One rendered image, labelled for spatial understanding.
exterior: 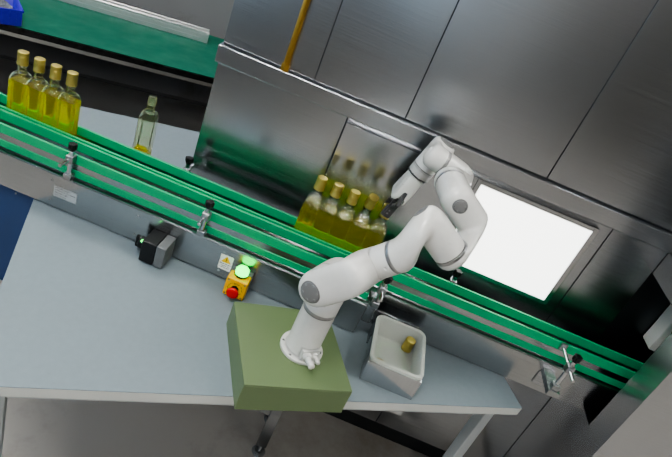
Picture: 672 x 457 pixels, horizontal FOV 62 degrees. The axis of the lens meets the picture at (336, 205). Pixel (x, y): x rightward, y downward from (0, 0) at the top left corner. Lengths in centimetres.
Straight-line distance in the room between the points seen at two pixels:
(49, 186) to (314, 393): 109
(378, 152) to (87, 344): 103
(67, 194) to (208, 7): 273
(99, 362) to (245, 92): 95
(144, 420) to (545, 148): 177
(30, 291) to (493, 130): 144
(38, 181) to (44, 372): 72
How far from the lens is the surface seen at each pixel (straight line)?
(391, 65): 180
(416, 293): 191
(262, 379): 151
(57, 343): 162
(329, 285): 133
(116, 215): 194
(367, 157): 187
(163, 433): 240
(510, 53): 180
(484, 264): 204
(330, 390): 157
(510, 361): 206
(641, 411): 202
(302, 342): 155
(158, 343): 165
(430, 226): 128
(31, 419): 241
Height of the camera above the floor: 194
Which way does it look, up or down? 28 degrees down
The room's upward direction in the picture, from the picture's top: 23 degrees clockwise
